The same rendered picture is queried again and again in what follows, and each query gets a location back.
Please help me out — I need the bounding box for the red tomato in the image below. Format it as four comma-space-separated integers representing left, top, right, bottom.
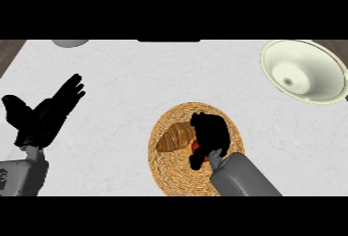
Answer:
190, 139, 210, 163

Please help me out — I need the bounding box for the pale cream bowl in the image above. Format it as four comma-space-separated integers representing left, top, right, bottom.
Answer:
258, 40, 348, 105

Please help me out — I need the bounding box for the round woven wicker placemat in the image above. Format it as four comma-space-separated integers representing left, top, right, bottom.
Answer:
147, 101, 246, 197

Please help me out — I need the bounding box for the brown croissant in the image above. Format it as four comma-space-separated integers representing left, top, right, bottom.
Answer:
154, 122, 199, 153

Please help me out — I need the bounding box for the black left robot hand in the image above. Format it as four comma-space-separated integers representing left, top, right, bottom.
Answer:
0, 73, 87, 149

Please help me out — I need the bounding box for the grey rounded object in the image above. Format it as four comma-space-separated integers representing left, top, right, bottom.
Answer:
50, 40, 91, 49

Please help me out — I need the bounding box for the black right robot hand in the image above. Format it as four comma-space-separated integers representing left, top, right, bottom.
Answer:
187, 112, 231, 171

